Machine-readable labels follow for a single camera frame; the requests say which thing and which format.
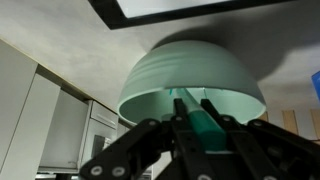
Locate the light wooden chair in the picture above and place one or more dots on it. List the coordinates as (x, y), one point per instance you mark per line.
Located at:
(289, 121)

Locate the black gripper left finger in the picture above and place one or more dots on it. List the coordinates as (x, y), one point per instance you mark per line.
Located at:
(146, 150)

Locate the green and white marker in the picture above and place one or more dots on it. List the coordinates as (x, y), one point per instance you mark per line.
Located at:
(206, 130)

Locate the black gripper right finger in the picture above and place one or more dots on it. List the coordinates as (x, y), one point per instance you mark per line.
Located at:
(276, 153)

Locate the white kitchen stove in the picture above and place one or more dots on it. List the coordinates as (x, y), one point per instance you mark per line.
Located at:
(101, 126)

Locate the mint-green bowl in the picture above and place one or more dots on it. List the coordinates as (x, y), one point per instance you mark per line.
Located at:
(190, 66)

